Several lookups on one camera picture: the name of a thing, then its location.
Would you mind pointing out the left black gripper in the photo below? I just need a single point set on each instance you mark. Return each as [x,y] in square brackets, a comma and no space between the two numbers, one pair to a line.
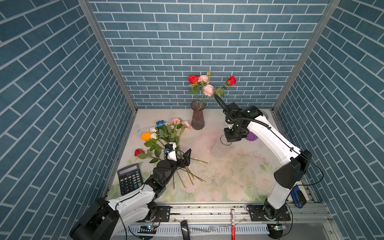
[181,165]

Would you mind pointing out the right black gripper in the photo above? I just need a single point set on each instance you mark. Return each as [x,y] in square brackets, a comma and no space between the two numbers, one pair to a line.
[230,139]

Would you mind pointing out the pink peony spray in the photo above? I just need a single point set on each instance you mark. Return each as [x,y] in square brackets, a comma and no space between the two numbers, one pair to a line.
[172,132]
[204,85]

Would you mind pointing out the dark purple ribbed vase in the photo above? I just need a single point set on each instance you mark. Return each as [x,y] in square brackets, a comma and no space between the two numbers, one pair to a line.
[198,121]

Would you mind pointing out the clear ribbed glass vase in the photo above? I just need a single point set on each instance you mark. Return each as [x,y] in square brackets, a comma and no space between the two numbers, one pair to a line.
[222,148]

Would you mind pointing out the blue rose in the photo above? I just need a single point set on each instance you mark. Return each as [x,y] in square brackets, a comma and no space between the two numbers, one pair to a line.
[160,124]

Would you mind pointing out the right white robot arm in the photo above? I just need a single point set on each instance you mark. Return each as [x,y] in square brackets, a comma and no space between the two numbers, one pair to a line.
[294,161]

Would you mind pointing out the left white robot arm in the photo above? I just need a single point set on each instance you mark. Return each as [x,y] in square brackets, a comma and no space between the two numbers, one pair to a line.
[104,219]

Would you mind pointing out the blue purple gradient vase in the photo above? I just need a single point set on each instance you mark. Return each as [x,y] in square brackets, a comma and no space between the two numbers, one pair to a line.
[251,137]

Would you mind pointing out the small white flower spray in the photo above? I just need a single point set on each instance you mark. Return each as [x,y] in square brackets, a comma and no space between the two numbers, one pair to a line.
[154,133]

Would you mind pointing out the orange rose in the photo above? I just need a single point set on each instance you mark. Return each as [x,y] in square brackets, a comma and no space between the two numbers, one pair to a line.
[146,136]

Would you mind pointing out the black calculator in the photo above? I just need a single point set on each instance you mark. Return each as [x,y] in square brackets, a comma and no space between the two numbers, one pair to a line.
[130,179]

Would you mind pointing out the red marker pen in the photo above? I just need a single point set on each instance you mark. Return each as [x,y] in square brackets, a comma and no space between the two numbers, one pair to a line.
[233,225]

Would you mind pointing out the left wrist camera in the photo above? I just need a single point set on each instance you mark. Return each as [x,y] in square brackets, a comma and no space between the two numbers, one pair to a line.
[170,152]

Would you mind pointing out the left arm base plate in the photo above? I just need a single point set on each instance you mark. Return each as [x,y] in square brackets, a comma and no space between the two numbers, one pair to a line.
[160,214]

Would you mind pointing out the black handle object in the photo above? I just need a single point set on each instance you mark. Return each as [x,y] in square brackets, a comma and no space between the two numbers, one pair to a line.
[185,230]

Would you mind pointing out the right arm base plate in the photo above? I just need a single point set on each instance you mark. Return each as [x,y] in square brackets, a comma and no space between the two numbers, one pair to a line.
[260,213]

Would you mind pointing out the aluminium front rail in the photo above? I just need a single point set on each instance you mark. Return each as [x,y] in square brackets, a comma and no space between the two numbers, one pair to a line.
[219,214]

